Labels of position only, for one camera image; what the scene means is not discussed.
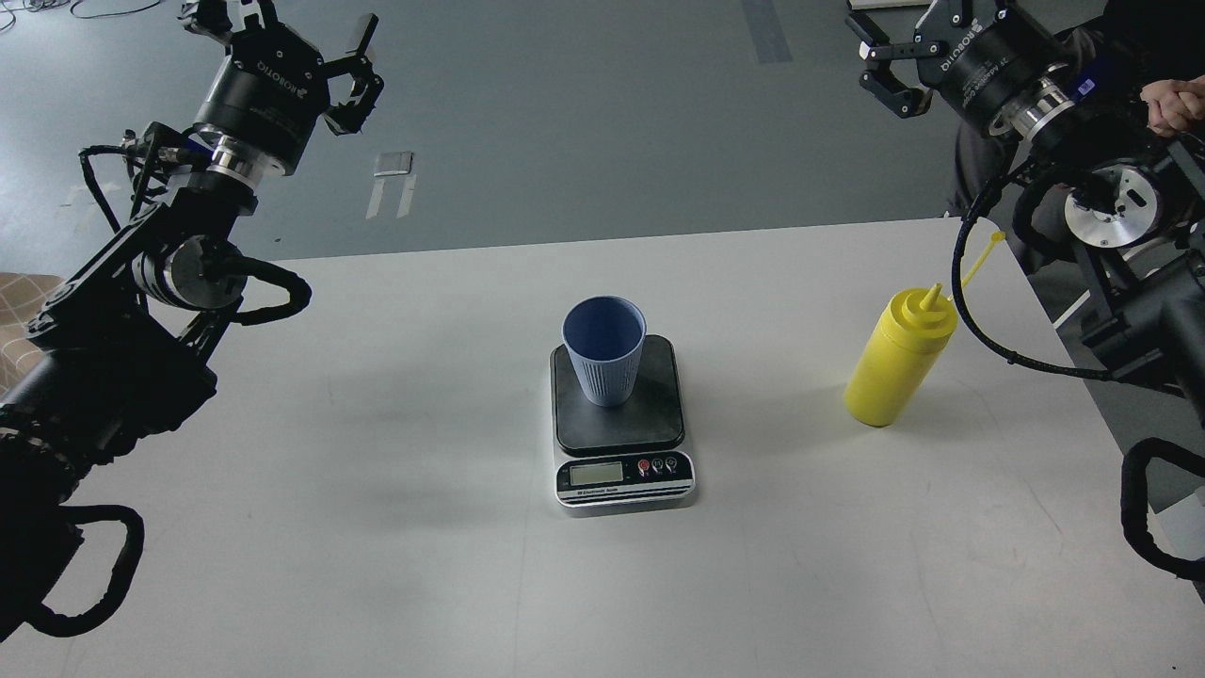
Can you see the yellow squeeze bottle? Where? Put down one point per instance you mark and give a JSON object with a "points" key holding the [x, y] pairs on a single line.
{"points": [[913, 329]]}

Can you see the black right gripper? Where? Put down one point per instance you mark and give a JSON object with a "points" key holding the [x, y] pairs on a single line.
{"points": [[994, 50]]}

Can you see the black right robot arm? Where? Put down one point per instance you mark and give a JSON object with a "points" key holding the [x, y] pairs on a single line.
{"points": [[1099, 189]]}

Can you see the blue ribbed plastic cup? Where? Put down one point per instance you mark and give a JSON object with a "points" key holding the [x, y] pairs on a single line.
{"points": [[605, 337]]}

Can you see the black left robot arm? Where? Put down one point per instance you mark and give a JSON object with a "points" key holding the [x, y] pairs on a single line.
{"points": [[125, 342]]}

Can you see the digital kitchen scale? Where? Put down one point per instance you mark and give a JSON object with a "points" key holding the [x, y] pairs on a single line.
{"points": [[628, 458]]}

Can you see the seated person in dark clothes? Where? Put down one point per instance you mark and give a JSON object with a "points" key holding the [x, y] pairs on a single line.
{"points": [[1129, 45]]}

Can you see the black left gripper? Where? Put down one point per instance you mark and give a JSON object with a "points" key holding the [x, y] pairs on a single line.
{"points": [[267, 92]]}

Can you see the person's clasped hands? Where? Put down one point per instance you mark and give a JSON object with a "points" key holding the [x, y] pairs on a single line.
{"points": [[1174, 106]]}

